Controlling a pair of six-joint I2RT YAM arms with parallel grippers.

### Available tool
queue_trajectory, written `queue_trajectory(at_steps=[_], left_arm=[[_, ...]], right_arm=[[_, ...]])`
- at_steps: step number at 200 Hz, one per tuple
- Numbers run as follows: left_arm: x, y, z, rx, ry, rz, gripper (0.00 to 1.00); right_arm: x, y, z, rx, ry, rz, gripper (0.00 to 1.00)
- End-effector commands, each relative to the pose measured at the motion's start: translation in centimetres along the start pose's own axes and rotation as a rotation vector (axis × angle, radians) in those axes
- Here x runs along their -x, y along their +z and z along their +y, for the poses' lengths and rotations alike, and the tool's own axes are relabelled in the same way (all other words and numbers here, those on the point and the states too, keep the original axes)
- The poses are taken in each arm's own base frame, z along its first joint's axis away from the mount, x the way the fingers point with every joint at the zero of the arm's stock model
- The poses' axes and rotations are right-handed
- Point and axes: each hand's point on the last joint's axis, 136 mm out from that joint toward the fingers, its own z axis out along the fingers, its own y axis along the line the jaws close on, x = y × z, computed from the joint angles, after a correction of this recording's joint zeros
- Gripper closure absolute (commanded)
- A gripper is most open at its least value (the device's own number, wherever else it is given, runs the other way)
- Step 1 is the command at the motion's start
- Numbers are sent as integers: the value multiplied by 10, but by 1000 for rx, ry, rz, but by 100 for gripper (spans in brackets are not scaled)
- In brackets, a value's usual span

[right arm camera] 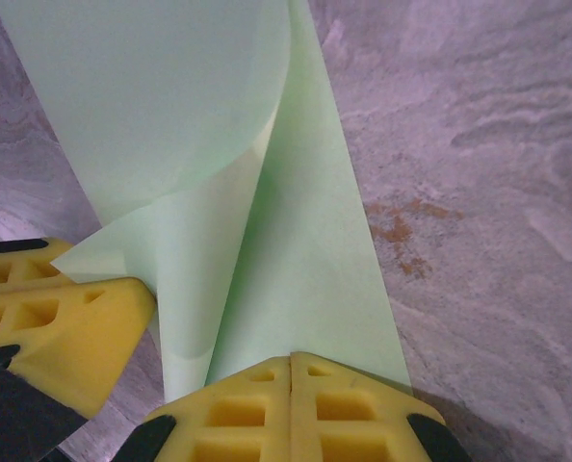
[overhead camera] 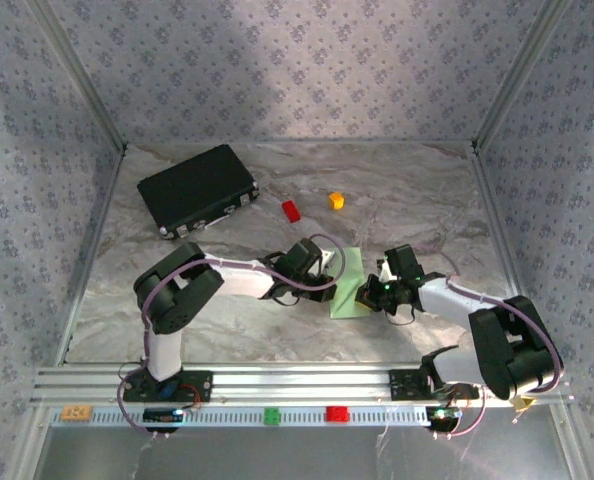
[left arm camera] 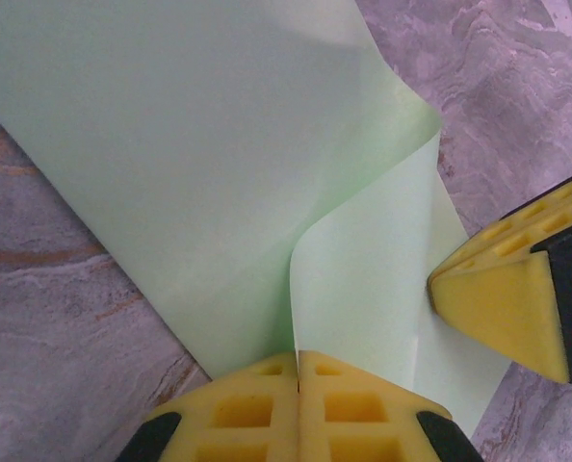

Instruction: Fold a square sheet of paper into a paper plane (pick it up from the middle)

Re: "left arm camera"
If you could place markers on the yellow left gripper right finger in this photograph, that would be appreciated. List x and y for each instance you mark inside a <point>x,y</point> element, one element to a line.
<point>358,414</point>

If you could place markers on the light green paper sheet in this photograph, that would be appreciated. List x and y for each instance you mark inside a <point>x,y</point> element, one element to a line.
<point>170,144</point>

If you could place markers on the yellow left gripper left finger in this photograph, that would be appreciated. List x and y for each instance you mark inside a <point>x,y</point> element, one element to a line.
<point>247,409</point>

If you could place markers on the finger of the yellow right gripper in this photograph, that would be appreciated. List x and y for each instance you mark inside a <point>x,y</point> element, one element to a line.
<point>498,308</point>

